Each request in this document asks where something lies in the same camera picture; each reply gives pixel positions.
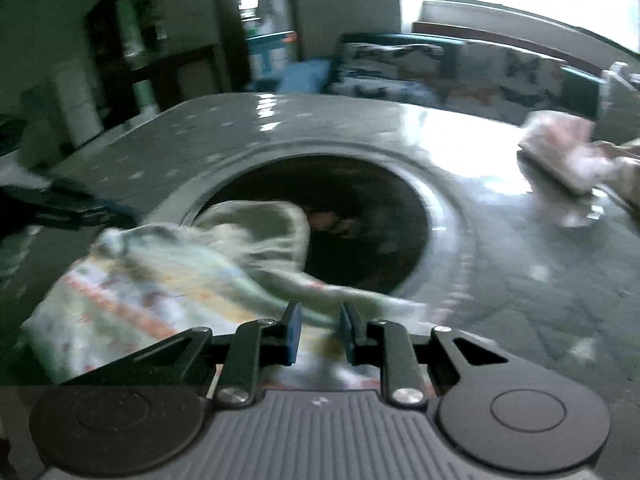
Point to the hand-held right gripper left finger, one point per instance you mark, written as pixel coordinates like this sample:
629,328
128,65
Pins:
291,332

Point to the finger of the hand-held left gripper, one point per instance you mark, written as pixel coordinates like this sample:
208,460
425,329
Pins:
85,210

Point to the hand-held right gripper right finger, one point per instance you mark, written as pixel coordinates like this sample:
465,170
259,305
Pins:
351,335

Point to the floral patterned garment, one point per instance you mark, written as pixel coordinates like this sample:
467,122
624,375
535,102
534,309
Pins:
150,280

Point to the white round container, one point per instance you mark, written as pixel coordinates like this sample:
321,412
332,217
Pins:
77,105

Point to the round table stove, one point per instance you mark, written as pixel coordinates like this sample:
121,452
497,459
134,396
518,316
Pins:
360,220

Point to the dark wooden cabinet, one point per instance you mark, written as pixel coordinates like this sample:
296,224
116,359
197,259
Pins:
165,35

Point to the blue cabinet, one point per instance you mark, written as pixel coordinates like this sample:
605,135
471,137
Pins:
270,52

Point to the flat butterfly print pillow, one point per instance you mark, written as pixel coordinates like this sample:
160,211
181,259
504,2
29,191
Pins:
380,92

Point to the teal sofa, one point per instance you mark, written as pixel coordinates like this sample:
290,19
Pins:
305,72

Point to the small butterfly print pillow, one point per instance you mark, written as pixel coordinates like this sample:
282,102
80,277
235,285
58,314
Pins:
390,62

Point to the pink tissue pack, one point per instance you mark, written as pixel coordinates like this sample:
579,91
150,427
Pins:
560,145

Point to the large butterfly print pillow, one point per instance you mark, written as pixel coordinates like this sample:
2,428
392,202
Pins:
505,80

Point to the cream cloth pile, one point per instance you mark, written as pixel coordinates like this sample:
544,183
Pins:
625,160

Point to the white pillow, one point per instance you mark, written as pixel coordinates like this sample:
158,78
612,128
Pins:
620,95

